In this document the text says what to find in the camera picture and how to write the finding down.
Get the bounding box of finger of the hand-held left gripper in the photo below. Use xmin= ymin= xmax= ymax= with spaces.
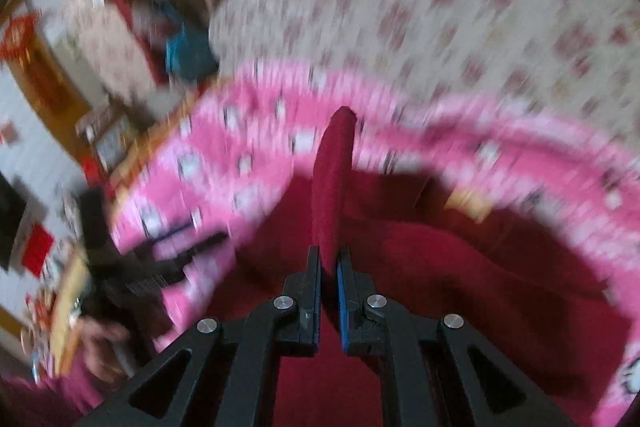
xmin=150 ymin=231 xmax=232 ymax=259
xmin=125 ymin=263 xmax=195 ymax=297

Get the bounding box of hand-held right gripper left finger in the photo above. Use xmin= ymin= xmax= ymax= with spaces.
xmin=75 ymin=246 xmax=321 ymax=427

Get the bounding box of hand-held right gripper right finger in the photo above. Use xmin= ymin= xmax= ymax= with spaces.
xmin=337 ymin=247 xmax=576 ymax=427

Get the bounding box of dark red garment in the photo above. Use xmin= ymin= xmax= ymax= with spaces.
xmin=165 ymin=106 xmax=636 ymax=427

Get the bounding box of person's left forearm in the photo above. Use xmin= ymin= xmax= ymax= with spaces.
xmin=0 ymin=367 xmax=108 ymax=427

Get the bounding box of person's left hand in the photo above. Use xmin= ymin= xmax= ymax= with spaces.
xmin=80 ymin=319 xmax=138 ymax=383

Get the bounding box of pink printed blanket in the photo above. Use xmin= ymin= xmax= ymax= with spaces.
xmin=110 ymin=62 xmax=640 ymax=427

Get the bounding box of black rectangular object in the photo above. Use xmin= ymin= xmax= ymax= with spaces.
xmin=0 ymin=174 xmax=27 ymax=270

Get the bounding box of wooden door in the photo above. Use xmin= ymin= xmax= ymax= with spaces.
xmin=0 ymin=0 xmax=96 ymax=158

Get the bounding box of blue bag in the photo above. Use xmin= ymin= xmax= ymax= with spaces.
xmin=162 ymin=7 xmax=219 ymax=81

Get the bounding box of floral covered chair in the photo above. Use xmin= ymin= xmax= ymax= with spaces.
xmin=62 ymin=0 xmax=166 ymax=104

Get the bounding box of floral bedsheet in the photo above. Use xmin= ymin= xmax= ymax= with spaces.
xmin=207 ymin=0 xmax=640 ymax=142

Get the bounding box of red wall decoration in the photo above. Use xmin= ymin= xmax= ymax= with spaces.
xmin=0 ymin=14 xmax=42 ymax=64

